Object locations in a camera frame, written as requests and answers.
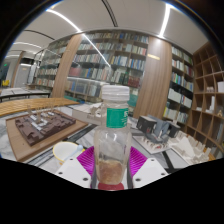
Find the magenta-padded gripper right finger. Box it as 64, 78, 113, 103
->
128, 145, 169, 189

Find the tall bookshelf with books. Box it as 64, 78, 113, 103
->
33, 39, 71, 90
163, 46, 195, 126
64, 31, 149, 112

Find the white cup with yellow rim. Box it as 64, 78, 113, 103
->
52, 141, 86, 166

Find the wooden cubby shelf unit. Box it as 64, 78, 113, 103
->
186, 41, 224, 158

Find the long ceiling light strip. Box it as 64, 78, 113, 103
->
45, 8, 111, 68
158, 3, 172, 38

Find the white architectural site model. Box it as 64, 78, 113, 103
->
168, 130, 214, 164

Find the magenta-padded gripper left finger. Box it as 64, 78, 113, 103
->
54, 145, 98, 189

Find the brown building model on board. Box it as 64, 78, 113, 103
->
5, 109, 89, 163

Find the curved wooden slat bench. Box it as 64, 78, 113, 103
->
0, 97, 80, 118

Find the clear plastic bottle white cap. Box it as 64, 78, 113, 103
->
93, 84, 133, 185

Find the beige architectural building model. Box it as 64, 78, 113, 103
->
71, 102, 138, 128

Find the dark grey building model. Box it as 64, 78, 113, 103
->
132, 114, 181, 155

